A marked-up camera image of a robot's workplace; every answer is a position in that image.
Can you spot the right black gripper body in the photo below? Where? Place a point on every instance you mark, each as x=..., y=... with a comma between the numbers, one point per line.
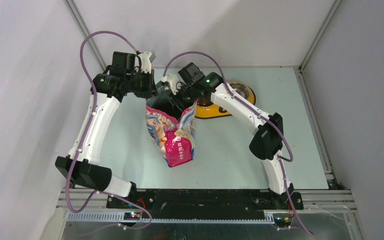
x=184, y=99

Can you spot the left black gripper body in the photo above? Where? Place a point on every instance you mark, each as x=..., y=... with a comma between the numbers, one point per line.
x=142, y=84

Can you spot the cat food bag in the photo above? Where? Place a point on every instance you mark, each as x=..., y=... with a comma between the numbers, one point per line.
x=171, y=124

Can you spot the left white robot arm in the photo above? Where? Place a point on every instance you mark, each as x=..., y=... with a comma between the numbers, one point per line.
x=128, y=73

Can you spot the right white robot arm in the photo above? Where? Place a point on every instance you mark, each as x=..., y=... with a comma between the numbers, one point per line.
x=267, y=129

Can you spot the yellow double pet bowl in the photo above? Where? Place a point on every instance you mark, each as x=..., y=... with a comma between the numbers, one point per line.
x=223, y=104

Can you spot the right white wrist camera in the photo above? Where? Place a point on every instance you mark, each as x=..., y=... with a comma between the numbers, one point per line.
x=173, y=81

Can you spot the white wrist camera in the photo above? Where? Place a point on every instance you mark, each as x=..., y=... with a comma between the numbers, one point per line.
x=173, y=81
x=146, y=59

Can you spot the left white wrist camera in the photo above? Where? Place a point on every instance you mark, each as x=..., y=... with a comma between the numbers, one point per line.
x=146, y=59

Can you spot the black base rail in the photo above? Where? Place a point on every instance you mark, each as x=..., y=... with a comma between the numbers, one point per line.
x=209, y=204

